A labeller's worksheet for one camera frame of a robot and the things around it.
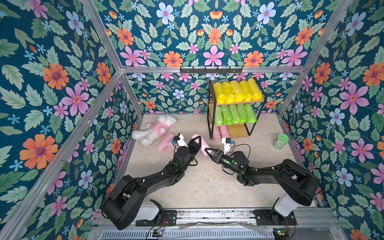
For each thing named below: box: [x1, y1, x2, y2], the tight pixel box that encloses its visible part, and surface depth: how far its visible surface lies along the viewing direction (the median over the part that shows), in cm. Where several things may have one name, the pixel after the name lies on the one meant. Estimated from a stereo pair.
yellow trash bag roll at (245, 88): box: [239, 80, 253, 102], surface depth 80 cm
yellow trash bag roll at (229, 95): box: [222, 81, 236, 104], surface depth 80 cm
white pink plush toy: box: [132, 115, 177, 147], surface depth 101 cm
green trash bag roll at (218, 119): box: [214, 106, 224, 127], surface depth 91 cm
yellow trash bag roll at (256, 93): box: [247, 78, 263, 100], surface depth 82 cm
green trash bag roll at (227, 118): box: [221, 105, 233, 126], surface depth 92 cm
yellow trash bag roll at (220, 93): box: [213, 82, 227, 104], surface depth 79 cm
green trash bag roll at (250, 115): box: [244, 104, 257, 124], surface depth 94 cm
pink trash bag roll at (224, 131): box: [220, 124, 231, 138], surface depth 106 cm
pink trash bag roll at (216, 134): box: [213, 125, 222, 141], surface depth 104 cm
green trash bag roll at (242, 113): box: [236, 103, 249, 124], surface depth 94 cm
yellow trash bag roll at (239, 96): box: [230, 80, 245, 102], surface depth 80 cm
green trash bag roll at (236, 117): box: [229, 104, 241, 124], surface depth 93 cm
